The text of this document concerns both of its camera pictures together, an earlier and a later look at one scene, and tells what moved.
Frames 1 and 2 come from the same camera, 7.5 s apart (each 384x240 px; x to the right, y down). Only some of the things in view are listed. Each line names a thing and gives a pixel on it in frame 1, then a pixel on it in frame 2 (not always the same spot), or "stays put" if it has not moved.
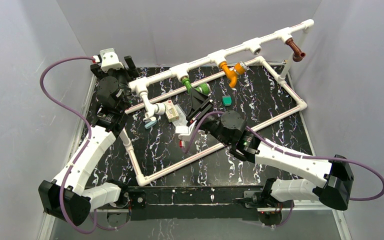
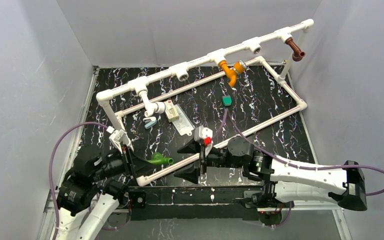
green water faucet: [204, 87] → [158, 158]
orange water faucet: [240, 68] stays put
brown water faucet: [298, 55] stays put
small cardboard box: [171, 112] stays put
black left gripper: [134, 73] → [134, 166]
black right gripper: [201, 105] → [192, 175]
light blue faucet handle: [150, 124] stays put
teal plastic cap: [226, 100] stays put
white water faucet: [151, 109] stays put
